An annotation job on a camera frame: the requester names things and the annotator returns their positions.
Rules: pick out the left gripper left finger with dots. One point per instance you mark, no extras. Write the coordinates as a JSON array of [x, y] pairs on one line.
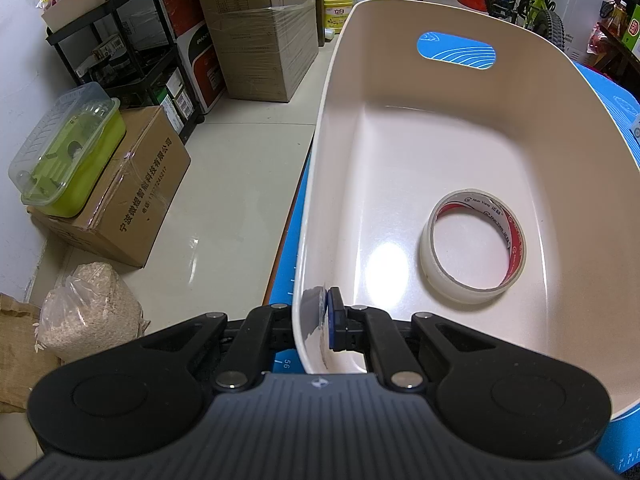
[[266, 331]]

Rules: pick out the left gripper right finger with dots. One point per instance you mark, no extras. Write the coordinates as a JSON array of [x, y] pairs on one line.
[[384, 343]]

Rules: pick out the black metal shelf rack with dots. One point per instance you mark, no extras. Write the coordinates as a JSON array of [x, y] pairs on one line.
[[128, 47]]

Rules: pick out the bag of rice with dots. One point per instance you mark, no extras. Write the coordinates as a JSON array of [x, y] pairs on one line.
[[93, 310]]

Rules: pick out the blue silicone baking mat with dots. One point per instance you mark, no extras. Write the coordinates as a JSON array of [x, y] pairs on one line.
[[620, 445]]

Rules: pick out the yellow oil jug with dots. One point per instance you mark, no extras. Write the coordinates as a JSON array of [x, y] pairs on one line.
[[336, 13]]

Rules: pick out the green clear plastic container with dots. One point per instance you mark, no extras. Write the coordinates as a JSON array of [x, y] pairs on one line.
[[61, 161]]

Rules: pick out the brown burlap sack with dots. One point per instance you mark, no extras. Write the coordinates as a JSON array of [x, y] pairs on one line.
[[21, 365]]

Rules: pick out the brown taped cardboard box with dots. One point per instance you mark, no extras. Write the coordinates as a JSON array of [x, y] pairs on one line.
[[129, 203]]

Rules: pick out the large cardboard box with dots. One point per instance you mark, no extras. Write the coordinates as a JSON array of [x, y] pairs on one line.
[[264, 47]]

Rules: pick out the beige plastic storage bin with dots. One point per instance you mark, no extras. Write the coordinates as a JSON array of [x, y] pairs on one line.
[[423, 100]]

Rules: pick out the clear tape roll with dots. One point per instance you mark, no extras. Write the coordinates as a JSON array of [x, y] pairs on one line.
[[472, 248]]

